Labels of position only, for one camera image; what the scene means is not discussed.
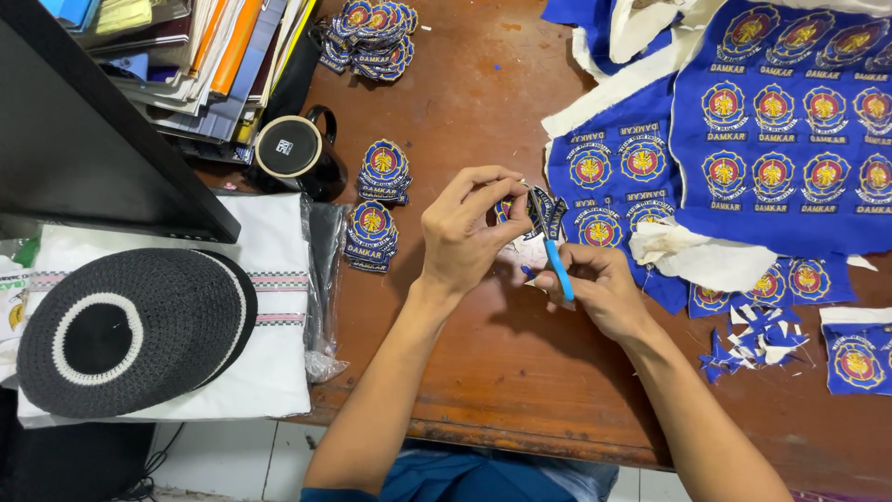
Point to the black mug with lid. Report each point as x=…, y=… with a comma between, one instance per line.
x=296, y=153

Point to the narrow blue embroidered fabric strip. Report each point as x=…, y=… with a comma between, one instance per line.
x=773, y=284

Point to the person's left hand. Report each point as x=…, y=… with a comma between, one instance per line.
x=460, y=237

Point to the single blue embroidered patch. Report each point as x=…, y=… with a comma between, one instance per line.
x=550, y=213

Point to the blue fabric sheet partly cut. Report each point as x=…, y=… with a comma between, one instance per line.
x=613, y=174

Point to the black monitor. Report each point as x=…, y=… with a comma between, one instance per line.
x=90, y=146

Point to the plastic packet with yellow print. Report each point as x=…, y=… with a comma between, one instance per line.
x=10, y=300

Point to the person's right hand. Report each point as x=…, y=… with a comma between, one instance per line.
x=606, y=293

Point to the stack of books and folders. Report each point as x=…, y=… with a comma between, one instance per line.
x=202, y=63

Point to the plain blue and white fabric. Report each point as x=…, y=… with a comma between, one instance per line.
x=599, y=28

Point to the big heap of cut patches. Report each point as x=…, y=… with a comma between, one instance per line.
x=369, y=38

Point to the small blue fabric piece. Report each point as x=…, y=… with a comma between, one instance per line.
x=858, y=361

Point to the white folded cloth in plastic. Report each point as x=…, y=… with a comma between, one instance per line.
x=279, y=334

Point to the short stack of cut patches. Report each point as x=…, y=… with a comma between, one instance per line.
x=371, y=233

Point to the large blue embroidered fabric sheet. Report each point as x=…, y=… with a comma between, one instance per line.
x=787, y=139

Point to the heap of blue white scraps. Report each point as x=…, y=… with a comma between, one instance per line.
x=756, y=341

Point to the tall stack of cut patches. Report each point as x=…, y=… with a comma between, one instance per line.
x=384, y=171

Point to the white crumpled backing fabric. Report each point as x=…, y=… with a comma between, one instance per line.
x=704, y=261

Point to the person's blue clothing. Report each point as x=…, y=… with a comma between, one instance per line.
x=474, y=481

